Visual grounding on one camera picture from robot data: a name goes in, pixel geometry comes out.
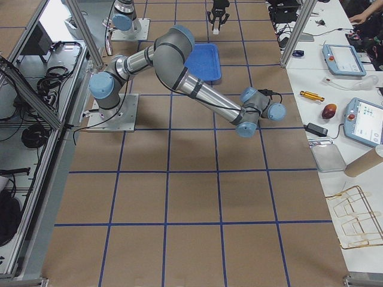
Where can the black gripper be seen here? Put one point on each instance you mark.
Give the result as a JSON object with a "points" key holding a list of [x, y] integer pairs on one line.
{"points": [[218, 13]]}

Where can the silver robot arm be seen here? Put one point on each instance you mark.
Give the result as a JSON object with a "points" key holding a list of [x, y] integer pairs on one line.
{"points": [[125, 9], [167, 56]]}

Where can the blue plastic tray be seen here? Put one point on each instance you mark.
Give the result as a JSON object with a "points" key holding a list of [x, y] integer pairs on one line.
{"points": [[204, 62]]}

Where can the small blue black device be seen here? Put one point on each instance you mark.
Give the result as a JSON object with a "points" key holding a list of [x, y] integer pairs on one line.
{"points": [[298, 53]]}

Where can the gold cylindrical tool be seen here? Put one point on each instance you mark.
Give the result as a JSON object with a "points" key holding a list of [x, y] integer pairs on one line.
{"points": [[311, 96]]}

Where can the teach pendant far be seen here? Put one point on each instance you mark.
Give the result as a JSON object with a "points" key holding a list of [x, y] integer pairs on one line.
{"points": [[343, 60]]}

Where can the teach pendant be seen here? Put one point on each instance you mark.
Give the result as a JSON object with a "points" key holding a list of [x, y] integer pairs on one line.
{"points": [[343, 60], [363, 122]]}

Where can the black power adapter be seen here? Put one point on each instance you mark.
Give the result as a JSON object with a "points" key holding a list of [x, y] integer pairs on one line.
{"points": [[315, 130]]}

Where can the metal tin box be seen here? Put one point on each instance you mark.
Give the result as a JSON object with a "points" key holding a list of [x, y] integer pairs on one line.
{"points": [[326, 155]]}

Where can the teach pendant near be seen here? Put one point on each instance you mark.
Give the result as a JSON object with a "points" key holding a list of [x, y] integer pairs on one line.
{"points": [[363, 122]]}

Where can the cardboard tube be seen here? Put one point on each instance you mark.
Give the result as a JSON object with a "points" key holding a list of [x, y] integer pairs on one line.
{"points": [[365, 162]]}

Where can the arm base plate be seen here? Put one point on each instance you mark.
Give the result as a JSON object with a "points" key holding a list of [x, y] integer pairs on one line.
{"points": [[127, 30], [119, 119]]}

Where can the aluminium frame post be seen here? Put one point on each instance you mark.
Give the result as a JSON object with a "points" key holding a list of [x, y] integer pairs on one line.
{"points": [[301, 22]]}

